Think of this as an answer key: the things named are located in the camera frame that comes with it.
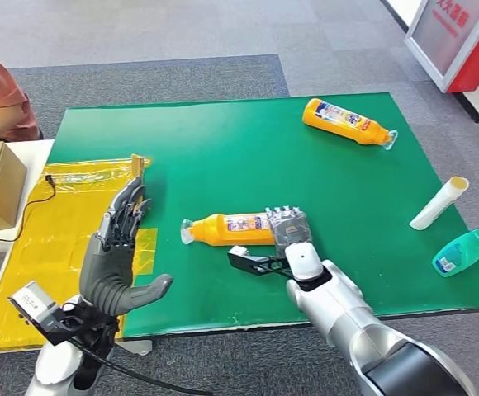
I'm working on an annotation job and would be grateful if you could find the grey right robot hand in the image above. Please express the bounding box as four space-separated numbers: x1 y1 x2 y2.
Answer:
265 205 313 258

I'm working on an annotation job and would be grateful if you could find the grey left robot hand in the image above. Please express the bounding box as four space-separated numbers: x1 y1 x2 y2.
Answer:
79 176 174 318

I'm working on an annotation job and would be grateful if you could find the orange bottle with clear cap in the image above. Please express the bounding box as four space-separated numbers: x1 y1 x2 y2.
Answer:
181 211 280 247
301 98 399 151

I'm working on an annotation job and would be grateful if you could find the white tube bottle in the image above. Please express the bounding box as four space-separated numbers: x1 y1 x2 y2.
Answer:
409 176 470 232

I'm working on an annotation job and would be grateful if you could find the teal plastic bottle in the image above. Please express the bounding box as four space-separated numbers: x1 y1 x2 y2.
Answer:
432 228 479 279

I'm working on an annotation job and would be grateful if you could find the yellow plastic wrapped box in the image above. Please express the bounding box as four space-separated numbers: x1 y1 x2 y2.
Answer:
0 154 159 352

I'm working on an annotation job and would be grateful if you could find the green table mat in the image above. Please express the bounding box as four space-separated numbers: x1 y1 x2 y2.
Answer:
47 92 479 340

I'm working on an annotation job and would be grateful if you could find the red and white sign stand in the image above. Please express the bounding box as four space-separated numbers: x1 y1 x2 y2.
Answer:
404 0 479 94

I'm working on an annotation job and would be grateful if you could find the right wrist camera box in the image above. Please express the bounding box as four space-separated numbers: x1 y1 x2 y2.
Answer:
227 246 294 279

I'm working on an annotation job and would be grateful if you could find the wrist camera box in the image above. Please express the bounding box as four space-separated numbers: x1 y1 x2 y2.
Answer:
227 246 294 279
8 281 65 347

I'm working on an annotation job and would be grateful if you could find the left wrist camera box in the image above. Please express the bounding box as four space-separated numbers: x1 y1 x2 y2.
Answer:
8 281 65 347

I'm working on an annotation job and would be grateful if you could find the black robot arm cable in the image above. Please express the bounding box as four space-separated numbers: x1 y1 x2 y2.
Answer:
70 338 213 396

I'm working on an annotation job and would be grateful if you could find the thin black cable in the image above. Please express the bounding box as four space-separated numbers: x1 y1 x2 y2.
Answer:
0 174 56 243

